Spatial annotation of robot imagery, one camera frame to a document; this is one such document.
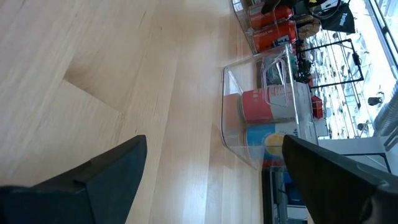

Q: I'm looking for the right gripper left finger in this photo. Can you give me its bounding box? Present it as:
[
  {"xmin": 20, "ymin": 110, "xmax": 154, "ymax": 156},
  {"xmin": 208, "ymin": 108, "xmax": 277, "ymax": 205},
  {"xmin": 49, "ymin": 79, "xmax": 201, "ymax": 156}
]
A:
[{"xmin": 0, "ymin": 134, "xmax": 149, "ymax": 224}]

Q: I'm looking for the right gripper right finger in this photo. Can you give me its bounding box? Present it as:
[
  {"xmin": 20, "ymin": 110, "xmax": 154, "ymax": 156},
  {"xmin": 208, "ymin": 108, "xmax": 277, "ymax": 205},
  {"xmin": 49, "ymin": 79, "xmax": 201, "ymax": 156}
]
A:
[{"xmin": 281, "ymin": 134, "xmax": 398, "ymax": 224}]

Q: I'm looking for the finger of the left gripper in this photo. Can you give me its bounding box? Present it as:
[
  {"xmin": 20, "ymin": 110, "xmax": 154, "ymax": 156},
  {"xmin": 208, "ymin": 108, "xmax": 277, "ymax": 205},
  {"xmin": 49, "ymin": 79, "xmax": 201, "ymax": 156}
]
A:
[{"xmin": 261, "ymin": 0, "xmax": 297, "ymax": 15}]

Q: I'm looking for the red soda can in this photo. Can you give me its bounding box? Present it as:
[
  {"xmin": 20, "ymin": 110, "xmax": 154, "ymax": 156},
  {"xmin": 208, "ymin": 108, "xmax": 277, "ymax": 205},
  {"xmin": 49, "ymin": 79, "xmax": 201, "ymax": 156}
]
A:
[
  {"xmin": 248, "ymin": 5, "xmax": 295, "ymax": 31},
  {"xmin": 251, "ymin": 20, "xmax": 299, "ymax": 53}
]

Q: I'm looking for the slim blue silver energy can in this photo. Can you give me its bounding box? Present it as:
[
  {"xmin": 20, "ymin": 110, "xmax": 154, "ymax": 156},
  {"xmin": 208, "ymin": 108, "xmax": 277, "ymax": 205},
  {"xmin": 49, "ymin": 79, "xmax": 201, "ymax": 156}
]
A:
[{"xmin": 281, "ymin": 172, "xmax": 307, "ymax": 208}]

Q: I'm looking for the gray ribbed duct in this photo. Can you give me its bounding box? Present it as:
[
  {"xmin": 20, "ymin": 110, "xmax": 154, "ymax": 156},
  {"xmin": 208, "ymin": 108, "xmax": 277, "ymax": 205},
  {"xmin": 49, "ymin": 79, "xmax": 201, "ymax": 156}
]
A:
[{"xmin": 372, "ymin": 82, "xmax": 398, "ymax": 138}]

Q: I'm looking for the black thin frame stand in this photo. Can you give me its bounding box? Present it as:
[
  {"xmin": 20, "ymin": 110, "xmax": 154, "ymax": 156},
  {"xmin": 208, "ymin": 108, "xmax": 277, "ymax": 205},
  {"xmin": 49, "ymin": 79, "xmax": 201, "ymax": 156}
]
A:
[{"xmin": 297, "ymin": 38, "xmax": 365, "ymax": 90}]

